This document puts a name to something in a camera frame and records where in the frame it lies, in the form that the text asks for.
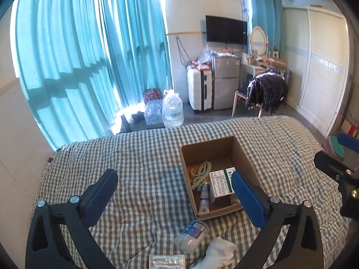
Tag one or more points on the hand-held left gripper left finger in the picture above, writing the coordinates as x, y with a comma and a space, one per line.
99, 199

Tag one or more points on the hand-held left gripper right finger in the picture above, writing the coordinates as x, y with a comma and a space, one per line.
249, 201

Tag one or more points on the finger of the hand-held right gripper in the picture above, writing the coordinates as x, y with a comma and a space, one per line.
349, 139
331, 165

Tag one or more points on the brown cardboard box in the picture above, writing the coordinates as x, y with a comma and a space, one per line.
224, 151

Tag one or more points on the red and white box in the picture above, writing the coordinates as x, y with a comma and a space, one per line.
351, 127

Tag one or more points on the teal and pink box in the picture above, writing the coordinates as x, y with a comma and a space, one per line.
336, 145

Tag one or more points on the green and white medicine box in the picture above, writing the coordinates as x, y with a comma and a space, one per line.
222, 183

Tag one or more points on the white and purple tube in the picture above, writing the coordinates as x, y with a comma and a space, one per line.
204, 200

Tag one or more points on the white sock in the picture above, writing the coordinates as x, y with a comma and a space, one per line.
217, 250

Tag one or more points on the crushed clear plastic bottle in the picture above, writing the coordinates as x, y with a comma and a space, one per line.
192, 234

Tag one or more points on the white slatted wardrobe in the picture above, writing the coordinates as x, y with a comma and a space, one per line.
317, 67

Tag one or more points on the black shoes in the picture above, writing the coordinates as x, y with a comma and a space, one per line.
131, 120

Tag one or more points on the silver blister pack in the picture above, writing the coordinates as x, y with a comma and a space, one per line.
167, 262

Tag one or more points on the dark jacket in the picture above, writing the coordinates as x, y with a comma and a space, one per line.
267, 86

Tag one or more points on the pack of water bottles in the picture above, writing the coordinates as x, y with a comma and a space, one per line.
153, 113

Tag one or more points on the wooden chair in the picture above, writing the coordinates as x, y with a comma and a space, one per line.
239, 95

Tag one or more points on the large clear water jug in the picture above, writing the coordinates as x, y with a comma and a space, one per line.
173, 109

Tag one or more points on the red patterned bag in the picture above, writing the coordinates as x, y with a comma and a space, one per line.
153, 94

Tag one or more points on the silver small fridge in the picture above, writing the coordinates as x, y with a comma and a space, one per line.
225, 84

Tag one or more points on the white dressing table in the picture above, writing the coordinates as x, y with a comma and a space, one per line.
249, 70

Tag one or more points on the white suitcase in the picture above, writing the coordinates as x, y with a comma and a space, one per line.
199, 89

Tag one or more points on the oval white framed mirror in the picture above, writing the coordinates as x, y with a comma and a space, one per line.
258, 40

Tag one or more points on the wide teal window curtain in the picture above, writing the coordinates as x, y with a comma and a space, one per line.
78, 56

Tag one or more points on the clear plastic bags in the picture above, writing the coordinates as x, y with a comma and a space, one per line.
203, 58

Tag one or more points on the narrow teal curtain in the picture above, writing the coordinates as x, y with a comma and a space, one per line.
263, 5

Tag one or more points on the black wall television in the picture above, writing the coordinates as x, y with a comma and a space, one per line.
225, 29

